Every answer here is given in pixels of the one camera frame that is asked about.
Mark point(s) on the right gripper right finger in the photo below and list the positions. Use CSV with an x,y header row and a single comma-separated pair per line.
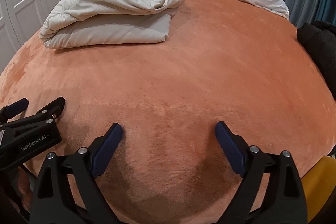
x,y
271,190

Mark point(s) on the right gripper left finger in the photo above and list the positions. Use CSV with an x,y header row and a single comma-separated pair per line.
x,y
66,190

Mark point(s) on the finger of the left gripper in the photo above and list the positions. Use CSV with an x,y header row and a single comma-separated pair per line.
x,y
52,110
10,111

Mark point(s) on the white fleece jacket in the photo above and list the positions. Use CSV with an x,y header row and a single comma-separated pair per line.
x,y
78,23

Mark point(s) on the yellow object at bed edge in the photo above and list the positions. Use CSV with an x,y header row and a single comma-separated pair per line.
x,y
318,185

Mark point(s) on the orange plush bed cover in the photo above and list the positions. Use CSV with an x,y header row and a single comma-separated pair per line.
x,y
224,60

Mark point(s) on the black fluffy garment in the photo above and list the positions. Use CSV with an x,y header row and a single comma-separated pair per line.
x,y
318,39

